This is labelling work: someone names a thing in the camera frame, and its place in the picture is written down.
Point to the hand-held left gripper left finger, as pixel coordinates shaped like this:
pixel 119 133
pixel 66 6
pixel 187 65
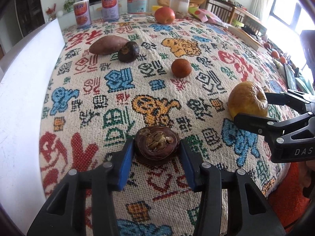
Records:
pixel 124 167

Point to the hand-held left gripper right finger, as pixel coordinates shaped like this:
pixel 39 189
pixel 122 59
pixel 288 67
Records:
pixel 190 167

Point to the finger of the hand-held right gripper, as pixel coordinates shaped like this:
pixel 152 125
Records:
pixel 256 124
pixel 290 98

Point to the yellow apple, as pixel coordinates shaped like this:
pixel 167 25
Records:
pixel 247 100

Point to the dark brown mangosteen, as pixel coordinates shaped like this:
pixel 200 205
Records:
pixel 156 141
pixel 128 51

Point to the reddish brown round fruit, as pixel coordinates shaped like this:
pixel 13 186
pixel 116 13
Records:
pixel 181 68

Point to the white cardboard box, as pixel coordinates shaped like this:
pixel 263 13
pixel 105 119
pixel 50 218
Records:
pixel 19 103

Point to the purple sweet potato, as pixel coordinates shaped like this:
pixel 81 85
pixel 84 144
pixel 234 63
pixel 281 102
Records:
pixel 105 44

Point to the red apple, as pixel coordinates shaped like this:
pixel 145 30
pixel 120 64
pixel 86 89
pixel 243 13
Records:
pixel 165 15

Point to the black smartphone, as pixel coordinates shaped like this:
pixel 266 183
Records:
pixel 290 77

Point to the green folded cloth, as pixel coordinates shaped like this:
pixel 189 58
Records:
pixel 304 82

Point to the paperback book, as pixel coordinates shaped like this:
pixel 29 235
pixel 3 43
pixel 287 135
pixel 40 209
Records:
pixel 248 38

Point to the green stool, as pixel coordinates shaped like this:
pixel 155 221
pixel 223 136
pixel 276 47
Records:
pixel 237 23

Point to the wooden slatted chair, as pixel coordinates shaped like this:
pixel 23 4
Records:
pixel 219 7

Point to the colourful snack bag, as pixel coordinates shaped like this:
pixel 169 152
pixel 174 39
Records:
pixel 206 16

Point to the pile of nuts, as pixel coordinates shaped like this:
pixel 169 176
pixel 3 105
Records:
pixel 181 14

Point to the translucent white jar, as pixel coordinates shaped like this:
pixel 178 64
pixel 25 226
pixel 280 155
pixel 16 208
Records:
pixel 179 2

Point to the small yellow cup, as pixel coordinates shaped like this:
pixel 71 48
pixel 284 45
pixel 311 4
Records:
pixel 157 8

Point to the red label can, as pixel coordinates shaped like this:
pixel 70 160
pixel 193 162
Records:
pixel 82 13

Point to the glass jar with gold lid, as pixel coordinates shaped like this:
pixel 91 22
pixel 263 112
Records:
pixel 137 2

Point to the potted plant in green pot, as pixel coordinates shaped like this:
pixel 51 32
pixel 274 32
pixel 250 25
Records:
pixel 69 5

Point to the red flower bouquet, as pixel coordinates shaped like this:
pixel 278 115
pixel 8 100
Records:
pixel 50 11

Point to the dark display cabinet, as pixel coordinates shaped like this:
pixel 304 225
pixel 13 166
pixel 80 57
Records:
pixel 27 9

